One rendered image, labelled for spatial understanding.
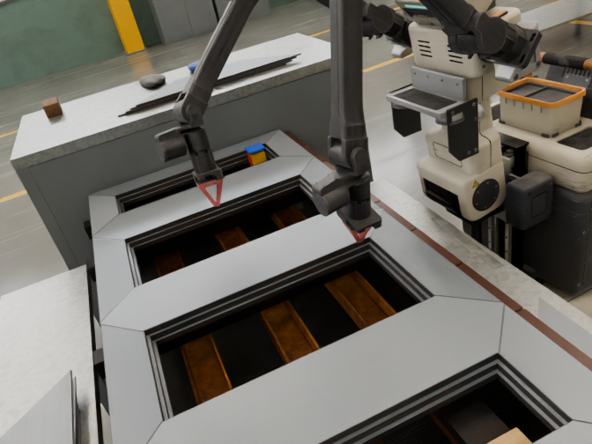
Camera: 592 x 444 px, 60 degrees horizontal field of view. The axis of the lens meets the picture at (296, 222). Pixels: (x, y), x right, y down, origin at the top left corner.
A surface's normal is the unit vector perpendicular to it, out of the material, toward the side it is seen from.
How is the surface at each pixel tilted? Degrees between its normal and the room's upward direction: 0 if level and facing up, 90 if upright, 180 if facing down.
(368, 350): 0
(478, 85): 90
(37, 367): 0
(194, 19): 90
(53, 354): 0
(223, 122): 90
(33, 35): 90
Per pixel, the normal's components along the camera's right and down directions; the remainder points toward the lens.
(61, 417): -0.20, -0.83
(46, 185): 0.37, 0.42
